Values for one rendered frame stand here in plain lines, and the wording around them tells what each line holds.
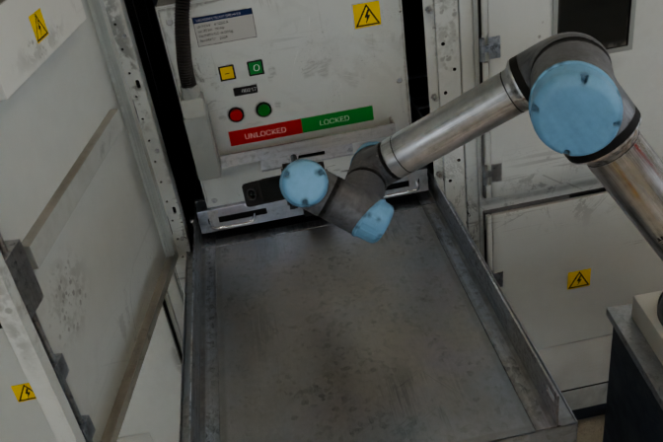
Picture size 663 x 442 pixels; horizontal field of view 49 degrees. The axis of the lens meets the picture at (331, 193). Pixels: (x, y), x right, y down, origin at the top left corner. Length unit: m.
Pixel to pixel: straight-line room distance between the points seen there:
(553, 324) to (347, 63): 0.91
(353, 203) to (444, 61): 0.50
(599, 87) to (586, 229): 0.91
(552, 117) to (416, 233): 0.67
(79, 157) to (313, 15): 0.55
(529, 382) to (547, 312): 0.74
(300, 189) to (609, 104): 0.47
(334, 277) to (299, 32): 0.51
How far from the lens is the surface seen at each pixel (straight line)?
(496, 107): 1.18
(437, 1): 1.52
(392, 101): 1.61
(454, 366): 1.30
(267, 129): 1.59
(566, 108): 1.01
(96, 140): 1.36
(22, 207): 1.13
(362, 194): 1.19
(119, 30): 1.48
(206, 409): 1.30
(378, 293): 1.46
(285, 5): 1.51
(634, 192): 1.11
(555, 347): 2.10
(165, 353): 1.86
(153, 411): 1.99
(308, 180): 1.15
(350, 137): 1.58
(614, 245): 1.95
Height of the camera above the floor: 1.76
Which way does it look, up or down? 31 degrees down
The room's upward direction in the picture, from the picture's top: 9 degrees counter-clockwise
